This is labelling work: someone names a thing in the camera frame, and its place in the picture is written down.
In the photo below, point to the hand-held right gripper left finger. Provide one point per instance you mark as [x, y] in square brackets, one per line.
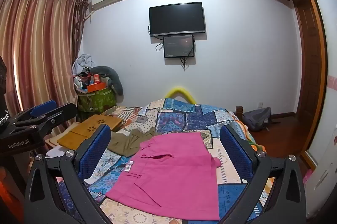
[94, 150]

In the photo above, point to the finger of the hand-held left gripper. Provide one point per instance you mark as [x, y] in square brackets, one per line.
[63, 110]
[43, 107]

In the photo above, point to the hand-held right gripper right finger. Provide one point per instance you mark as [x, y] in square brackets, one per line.
[233, 150]

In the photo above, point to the pink pants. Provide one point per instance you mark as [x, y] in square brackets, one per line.
[171, 171]

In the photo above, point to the olive green pants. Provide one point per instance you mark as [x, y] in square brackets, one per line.
[126, 142]

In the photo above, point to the orange fleece blanket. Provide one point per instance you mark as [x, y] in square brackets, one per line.
[250, 138]

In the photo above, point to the wooden lap desk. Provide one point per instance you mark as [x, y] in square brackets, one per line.
[89, 129]

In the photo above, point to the green patterned storage basket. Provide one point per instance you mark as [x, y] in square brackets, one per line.
[97, 103]

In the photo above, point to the white paper sheets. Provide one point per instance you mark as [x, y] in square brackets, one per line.
[56, 152]

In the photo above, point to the dark wooden bedpost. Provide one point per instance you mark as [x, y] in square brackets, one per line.
[239, 112]

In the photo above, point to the grey backpack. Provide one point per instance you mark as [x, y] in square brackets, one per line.
[256, 118]

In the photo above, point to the flat orange box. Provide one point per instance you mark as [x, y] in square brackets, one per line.
[97, 87]

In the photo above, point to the small orange box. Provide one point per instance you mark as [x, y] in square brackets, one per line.
[96, 78]

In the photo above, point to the white crumpled cloth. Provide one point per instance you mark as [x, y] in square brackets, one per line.
[83, 62]

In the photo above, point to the patchwork patterned blanket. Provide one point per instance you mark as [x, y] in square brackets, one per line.
[184, 116]

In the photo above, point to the grey long pillow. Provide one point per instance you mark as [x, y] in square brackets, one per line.
[117, 79]

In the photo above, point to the striped pink curtain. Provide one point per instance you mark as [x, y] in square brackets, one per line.
[39, 42]

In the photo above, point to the yellow foam tube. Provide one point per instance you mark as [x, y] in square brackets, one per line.
[179, 89]

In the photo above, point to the brown wooden door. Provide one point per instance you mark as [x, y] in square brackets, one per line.
[309, 68]

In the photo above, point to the small black wall monitor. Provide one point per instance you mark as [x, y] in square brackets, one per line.
[179, 46]

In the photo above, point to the black wall television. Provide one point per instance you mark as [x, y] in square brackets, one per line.
[177, 18]

